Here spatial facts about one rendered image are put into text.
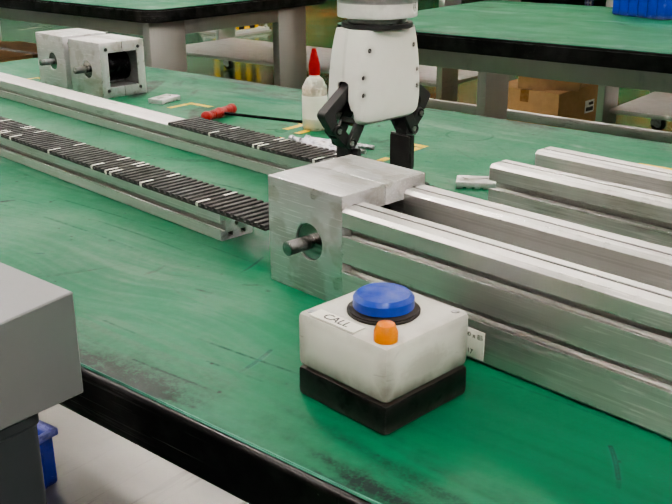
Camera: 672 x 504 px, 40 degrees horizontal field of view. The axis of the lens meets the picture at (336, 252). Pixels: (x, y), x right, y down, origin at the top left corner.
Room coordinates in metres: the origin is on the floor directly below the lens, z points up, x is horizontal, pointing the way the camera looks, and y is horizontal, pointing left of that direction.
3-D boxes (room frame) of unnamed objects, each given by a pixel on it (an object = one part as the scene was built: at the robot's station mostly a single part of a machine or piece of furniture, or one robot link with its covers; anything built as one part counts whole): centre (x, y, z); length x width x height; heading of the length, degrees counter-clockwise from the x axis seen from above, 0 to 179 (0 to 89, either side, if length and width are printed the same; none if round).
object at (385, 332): (0.51, -0.03, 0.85); 0.01 x 0.01 x 0.01
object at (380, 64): (1.00, -0.04, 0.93); 0.10 x 0.07 x 0.11; 134
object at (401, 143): (1.04, -0.08, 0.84); 0.03 x 0.03 x 0.07; 44
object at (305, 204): (0.75, 0.00, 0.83); 0.12 x 0.09 x 0.10; 134
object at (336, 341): (0.56, -0.04, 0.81); 0.10 x 0.08 x 0.06; 134
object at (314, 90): (1.36, 0.03, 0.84); 0.04 x 0.04 x 0.12
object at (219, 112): (1.40, 0.12, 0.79); 0.16 x 0.08 x 0.02; 62
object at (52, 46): (1.74, 0.50, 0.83); 0.11 x 0.10 x 0.10; 134
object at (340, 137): (0.96, -0.01, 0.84); 0.03 x 0.03 x 0.07; 44
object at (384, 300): (0.55, -0.03, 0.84); 0.04 x 0.04 x 0.02
